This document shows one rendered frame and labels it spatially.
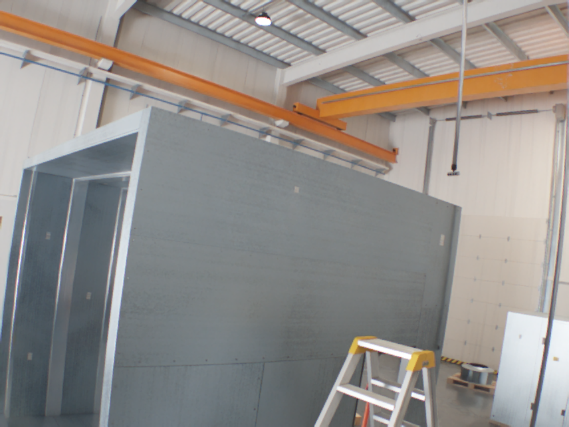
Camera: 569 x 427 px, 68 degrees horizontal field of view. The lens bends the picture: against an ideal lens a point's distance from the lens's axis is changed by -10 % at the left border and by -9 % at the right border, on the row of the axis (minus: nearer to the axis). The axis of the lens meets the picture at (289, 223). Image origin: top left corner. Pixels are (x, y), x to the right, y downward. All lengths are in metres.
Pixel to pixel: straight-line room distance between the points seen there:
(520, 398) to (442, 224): 5.83
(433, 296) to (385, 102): 8.96
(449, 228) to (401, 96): 8.39
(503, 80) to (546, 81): 0.94
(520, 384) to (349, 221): 6.65
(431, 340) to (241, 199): 2.01
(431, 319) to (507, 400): 5.63
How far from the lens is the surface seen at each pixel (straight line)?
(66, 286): 5.53
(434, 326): 3.65
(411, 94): 11.64
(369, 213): 2.87
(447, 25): 10.25
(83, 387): 5.93
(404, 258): 3.19
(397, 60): 12.68
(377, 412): 2.59
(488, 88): 10.59
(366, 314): 2.96
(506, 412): 9.12
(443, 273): 3.64
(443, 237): 3.59
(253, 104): 12.32
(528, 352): 8.83
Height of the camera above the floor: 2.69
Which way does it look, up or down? 3 degrees up
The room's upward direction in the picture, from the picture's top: 8 degrees clockwise
